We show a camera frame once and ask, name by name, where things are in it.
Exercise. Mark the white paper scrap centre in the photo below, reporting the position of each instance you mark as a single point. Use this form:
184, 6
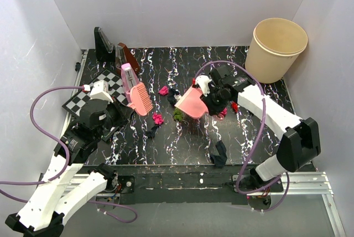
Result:
177, 97

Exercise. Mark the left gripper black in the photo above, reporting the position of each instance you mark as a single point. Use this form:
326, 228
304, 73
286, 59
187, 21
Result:
123, 111

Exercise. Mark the magenta paper scrap lower left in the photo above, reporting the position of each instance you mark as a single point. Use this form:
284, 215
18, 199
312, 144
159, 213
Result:
158, 120

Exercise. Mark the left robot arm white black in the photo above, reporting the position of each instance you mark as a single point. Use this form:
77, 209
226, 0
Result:
49, 208

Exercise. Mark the black white chessboard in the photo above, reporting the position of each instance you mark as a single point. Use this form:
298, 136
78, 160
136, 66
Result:
116, 90

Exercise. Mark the magenta paper scrap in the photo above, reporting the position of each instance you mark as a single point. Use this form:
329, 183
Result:
223, 113
158, 120
164, 91

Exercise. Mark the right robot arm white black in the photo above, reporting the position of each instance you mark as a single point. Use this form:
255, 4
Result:
299, 138

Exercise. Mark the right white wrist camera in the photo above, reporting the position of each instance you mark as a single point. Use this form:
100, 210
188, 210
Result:
202, 82

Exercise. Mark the black paper scrap small left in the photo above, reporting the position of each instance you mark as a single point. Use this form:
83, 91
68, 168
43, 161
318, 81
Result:
151, 132

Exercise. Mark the pink hand brush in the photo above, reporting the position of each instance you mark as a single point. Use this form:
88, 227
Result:
140, 101

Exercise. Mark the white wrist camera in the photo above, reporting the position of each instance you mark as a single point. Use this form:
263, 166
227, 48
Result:
202, 82
99, 90

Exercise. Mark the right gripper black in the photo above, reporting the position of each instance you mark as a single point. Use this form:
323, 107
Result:
213, 109

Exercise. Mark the brown metronome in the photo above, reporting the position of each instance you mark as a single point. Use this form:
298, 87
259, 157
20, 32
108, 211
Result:
122, 56

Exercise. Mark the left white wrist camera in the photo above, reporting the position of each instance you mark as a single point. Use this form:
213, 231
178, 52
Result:
99, 90

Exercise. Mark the black metronome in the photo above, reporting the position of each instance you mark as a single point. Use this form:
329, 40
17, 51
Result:
105, 50

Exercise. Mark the green paper scrap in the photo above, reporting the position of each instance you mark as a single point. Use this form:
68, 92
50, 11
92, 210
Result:
178, 115

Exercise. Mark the pink metronome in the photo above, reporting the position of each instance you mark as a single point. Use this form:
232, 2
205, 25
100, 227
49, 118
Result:
129, 79

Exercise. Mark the beige plastic bucket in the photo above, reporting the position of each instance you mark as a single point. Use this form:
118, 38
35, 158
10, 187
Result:
275, 46

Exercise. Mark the pink plastic dustpan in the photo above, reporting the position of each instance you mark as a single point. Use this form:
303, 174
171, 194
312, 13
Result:
192, 105

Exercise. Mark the red paper scrap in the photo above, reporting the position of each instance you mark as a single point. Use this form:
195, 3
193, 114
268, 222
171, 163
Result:
234, 107

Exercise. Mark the black paper scrap front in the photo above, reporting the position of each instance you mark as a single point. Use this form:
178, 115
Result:
219, 160

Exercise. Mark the dark navy scrap centre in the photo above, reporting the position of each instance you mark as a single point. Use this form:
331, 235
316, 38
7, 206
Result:
170, 96

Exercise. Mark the magenta paper scrap right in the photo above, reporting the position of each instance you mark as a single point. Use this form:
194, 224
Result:
223, 113

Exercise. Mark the magenta paper scrap upper left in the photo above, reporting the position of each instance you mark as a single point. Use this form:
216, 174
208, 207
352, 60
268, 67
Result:
164, 91

